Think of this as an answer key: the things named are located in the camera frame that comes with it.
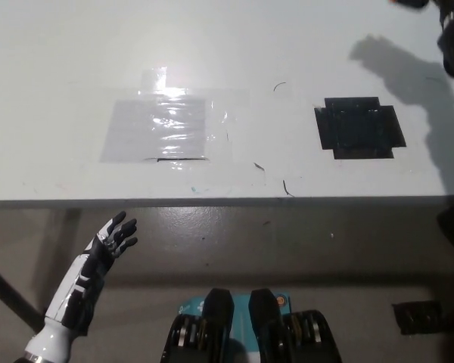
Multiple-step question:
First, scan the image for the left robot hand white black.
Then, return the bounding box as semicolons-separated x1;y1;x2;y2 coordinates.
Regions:
44;210;139;337

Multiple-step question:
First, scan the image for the right robot hand black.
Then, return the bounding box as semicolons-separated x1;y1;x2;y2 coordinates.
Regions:
395;0;454;23

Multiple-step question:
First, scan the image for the black table leg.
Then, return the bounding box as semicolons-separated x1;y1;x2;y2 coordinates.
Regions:
0;259;46;334

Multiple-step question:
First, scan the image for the clear plastic taped sheet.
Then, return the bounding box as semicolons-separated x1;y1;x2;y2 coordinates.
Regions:
99;97;208;164

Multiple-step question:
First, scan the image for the black floor tape patch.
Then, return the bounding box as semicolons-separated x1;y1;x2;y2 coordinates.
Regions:
392;300;444;337

